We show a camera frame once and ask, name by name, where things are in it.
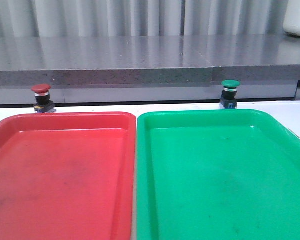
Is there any grey stone counter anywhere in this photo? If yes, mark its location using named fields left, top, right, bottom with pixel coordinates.
left=0, top=34, right=300, bottom=106

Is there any green plastic tray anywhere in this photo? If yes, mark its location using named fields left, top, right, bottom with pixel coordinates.
left=136, top=109, right=300, bottom=240

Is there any red plastic tray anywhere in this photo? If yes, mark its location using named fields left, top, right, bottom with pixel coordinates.
left=0, top=112, right=136, bottom=240

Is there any green mushroom push button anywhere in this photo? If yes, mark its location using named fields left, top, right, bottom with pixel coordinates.
left=219, top=79, right=241, bottom=110

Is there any red mushroom push button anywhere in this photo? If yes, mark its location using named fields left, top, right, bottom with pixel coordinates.
left=31, top=84, right=56, bottom=114

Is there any white rice cooker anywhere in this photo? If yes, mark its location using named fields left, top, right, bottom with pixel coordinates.
left=283, top=0, right=300, bottom=37

